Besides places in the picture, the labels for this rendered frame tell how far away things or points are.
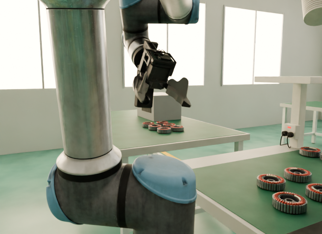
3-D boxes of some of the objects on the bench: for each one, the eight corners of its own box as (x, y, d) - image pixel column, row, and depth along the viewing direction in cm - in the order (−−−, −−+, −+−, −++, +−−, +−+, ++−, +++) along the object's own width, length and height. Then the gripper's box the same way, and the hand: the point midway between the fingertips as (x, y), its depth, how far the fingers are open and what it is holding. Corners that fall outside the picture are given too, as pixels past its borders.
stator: (280, 215, 93) (281, 204, 93) (267, 200, 104) (267, 191, 104) (313, 215, 93) (314, 204, 93) (296, 200, 105) (297, 190, 104)
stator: (284, 193, 110) (285, 184, 109) (255, 189, 115) (255, 180, 114) (285, 183, 120) (286, 175, 119) (258, 179, 125) (258, 171, 124)
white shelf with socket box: (304, 167, 142) (310, 76, 136) (250, 149, 175) (254, 76, 169) (345, 157, 158) (352, 76, 152) (289, 143, 191) (293, 76, 184)
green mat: (273, 239, 80) (273, 238, 80) (171, 172, 134) (171, 172, 134) (427, 182, 122) (427, 182, 122) (302, 149, 176) (302, 149, 176)
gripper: (120, 34, 71) (140, 75, 56) (178, 46, 78) (210, 85, 63) (112, 64, 75) (129, 109, 60) (168, 73, 83) (196, 115, 68)
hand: (165, 105), depth 64 cm, fingers open, 11 cm apart
